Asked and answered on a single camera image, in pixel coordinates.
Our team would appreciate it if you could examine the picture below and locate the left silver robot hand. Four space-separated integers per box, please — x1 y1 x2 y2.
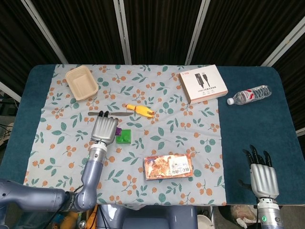
91 110 119 146

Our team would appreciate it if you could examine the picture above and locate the white cable product box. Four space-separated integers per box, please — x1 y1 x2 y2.
178 64 229 105

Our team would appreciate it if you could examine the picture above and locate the clear plastic water bottle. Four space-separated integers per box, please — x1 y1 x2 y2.
226 84 273 105

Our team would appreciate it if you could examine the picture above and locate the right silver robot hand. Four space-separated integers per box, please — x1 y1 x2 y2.
238 144 280 198

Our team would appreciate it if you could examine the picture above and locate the crumpled beige bag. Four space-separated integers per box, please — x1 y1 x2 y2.
230 205 258 227

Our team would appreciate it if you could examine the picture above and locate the white bucket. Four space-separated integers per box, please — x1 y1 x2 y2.
197 214 213 229

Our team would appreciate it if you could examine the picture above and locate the orange snack packet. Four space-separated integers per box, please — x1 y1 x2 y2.
143 154 194 181

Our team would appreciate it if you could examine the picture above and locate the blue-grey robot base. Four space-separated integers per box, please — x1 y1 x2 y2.
96 204 198 229

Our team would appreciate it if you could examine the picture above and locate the green toy block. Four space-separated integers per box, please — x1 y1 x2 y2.
115 129 132 145

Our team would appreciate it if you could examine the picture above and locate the grey table knife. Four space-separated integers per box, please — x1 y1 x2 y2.
87 111 133 117

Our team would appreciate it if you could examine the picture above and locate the yellow orange tool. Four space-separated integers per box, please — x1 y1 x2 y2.
61 206 98 229

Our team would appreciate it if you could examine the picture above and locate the floral patterned tablecloth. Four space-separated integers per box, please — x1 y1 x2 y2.
18 63 227 210

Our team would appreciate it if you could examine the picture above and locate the beige paper food tray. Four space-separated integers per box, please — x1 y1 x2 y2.
65 66 99 102

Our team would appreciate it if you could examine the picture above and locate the dark blue table cover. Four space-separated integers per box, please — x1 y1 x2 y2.
0 64 305 206

